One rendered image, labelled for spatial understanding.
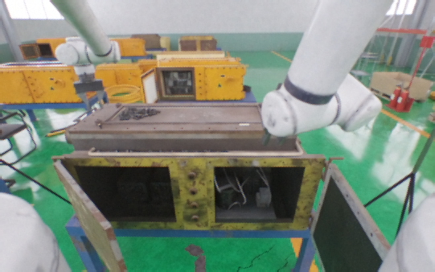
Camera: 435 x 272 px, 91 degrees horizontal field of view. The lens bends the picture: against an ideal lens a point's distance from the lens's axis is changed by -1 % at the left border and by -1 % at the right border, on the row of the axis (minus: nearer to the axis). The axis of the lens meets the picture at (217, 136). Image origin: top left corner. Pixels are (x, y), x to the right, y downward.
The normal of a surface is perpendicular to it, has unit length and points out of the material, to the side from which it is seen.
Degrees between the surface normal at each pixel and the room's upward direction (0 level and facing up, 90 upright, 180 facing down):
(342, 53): 109
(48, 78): 90
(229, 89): 90
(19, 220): 27
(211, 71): 90
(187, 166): 90
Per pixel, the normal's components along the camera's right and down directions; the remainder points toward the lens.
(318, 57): -0.67, 0.48
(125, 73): 0.04, 0.47
